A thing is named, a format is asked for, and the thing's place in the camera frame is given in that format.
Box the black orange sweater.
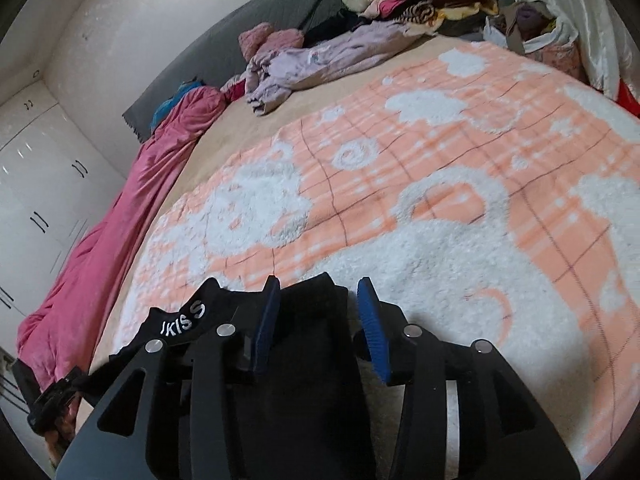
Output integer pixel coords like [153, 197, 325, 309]
[90, 274, 375, 479]

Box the bag with clothes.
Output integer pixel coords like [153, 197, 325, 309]
[483, 0, 588, 82]

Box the left hand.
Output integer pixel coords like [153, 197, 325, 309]
[44, 398, 93, 468]

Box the pink velvet blanket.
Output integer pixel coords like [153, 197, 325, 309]
[16, 86, 228, 390]

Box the white wardrobe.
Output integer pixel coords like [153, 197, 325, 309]
[0, 81, 124, 356]

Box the peach white plaid blanket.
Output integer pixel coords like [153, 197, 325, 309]
[109, 39, 640, 470]

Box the beige bed sheet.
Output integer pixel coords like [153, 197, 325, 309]
[84, 34, 452, 376]

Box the blue teal cloth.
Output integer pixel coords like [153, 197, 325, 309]
[150, 79, 203, 132]

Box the red garment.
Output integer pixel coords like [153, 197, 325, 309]
[220, 74, 246, 104]

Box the lilac crumpled garment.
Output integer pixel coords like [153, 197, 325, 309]
[245, 22, 424, 115]

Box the white satin curtain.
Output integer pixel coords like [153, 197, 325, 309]
[542, 0, 639, 100]

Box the pink fluffy hat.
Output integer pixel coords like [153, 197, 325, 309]
[238, 22, 304, 61]

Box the grey headboard cover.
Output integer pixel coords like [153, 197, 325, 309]
[122, 0, 342, 143]

